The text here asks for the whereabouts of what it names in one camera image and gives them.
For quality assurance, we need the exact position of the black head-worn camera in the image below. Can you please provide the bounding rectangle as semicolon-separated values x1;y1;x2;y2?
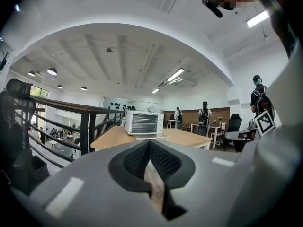
201;0;224;19

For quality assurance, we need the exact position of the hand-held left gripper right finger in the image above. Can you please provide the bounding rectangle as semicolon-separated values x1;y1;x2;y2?
149;139;247;227

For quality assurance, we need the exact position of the round grey table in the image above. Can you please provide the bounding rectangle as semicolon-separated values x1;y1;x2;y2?
224;129;258;152

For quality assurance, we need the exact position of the black railing with wooden top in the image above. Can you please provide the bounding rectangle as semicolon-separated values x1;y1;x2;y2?
14;95;126;169

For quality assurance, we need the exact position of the black high-back office chair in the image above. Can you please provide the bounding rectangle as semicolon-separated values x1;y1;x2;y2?
219;113;243;151

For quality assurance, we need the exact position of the glass toaster oven door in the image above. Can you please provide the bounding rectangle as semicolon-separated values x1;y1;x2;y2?
135;133;170;141

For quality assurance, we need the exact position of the white toaster oven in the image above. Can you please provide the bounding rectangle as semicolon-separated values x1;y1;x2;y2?
125;110;165;136

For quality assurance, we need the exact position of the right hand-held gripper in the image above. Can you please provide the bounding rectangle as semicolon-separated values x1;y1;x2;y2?
227;109;303;227

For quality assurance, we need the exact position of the wooden table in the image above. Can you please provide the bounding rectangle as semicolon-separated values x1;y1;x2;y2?
90;125;213;152

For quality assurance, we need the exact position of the white chair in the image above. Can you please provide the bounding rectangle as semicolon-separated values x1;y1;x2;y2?
210;122;227;149

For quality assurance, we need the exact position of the white ceiling air conditioner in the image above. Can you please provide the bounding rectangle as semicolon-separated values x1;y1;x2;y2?
169;77;196;87

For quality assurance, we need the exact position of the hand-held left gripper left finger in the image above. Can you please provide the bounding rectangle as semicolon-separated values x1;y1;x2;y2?
30;140;171;227

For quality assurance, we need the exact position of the dark waste bin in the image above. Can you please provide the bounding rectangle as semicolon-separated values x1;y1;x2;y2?
13;155;51;195

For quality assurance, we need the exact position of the small white table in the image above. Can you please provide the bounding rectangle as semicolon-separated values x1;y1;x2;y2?
190;123;223;148

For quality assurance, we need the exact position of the black wall ornament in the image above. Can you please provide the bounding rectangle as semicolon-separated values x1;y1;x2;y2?
0;51;10;72

